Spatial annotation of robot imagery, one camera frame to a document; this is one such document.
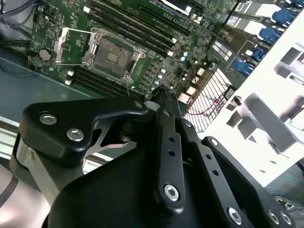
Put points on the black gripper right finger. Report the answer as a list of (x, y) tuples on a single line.
[(223, 185)]

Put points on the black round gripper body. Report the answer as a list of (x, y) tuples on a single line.
[(107, 190)]

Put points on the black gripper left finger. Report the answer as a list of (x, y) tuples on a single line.
[(54, 133)]

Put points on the metal socket cover frame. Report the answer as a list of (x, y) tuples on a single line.
[(58, 45)]

